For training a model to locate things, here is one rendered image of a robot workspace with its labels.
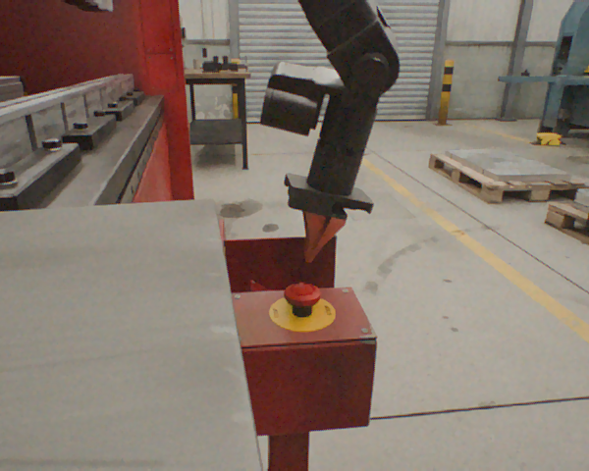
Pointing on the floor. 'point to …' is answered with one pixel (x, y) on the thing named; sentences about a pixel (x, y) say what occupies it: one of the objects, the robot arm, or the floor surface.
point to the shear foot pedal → (552, 133)
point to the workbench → (213, 73)
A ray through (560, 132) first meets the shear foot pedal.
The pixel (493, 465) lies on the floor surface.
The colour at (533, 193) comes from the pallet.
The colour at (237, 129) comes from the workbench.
